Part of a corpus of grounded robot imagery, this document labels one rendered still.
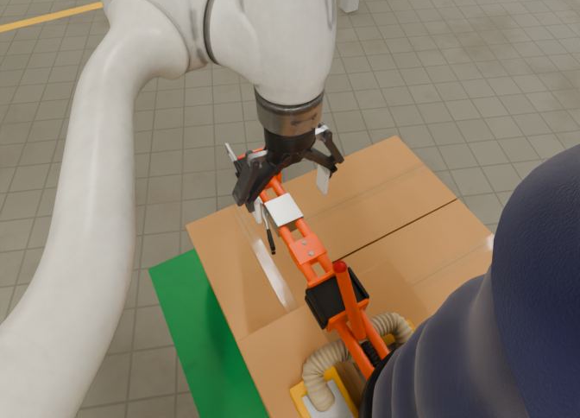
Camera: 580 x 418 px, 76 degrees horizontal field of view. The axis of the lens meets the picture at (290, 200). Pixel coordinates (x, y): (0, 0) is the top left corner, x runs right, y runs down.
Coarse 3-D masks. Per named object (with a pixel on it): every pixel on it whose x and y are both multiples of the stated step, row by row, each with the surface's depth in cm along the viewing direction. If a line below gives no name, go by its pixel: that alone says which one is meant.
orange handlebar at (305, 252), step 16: (304, 224) 79; (288, 240) 76; (304, 240) 76; (304, 256) 74; (320, 256) 74; (304, 272) 73; (368, 320) 67; (352, 336) 66; (368, 336) 66; (352, 352) 64; (384, 352) 64; (368, 368) 62
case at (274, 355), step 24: (384, 264) 88; (384, 288) 85; (408, 288) 85; (384, 312) 82; (408, 312) 82; (264, 336) 79; (288, 336) 79; (312, 336) 79; (336, 336) 79; (264, 360) 76; (288, 360) 76; (264, 384) 74; (288, 384) 74; (360, 384) 74; (288, 408) 71
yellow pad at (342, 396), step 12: (324, 372) 73; (336, 372) 73; (300, 384) 72; (336, 384) 72; (300, 396) 71; (336, 396) 70; (348, 396) 71; (300, 408) 70; (312, 408) 69; (336, 408) 69; (348, 408) 69
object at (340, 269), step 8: (336, 264) 61; (344, 264) 61; (336, 272) 61; (344, 272) 61; (344, 280) 61; (344, 288) 62; (352, 288) 63; (344, 296) 63; (352, 296) 63; (344, 304) 64; (352, 304) 63; (352, 312) 63; (352, 320) 64; (360, 320) 64; (352, 328) 65; (360, 328) 65; (360, 336) 65
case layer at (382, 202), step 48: (384, 144) 165; (288, 192) 150; (336, 192) 150; (384, 192) 150; (432, 192) 150; (192, 240) 138; (240, 240) 138; (336, 240) 138; (384, 240) 138; (432, 240) 138; (480, 240) 138; (240, 288) 127; (288, 288) 127; (432, 288) 127; (240, 336) 118
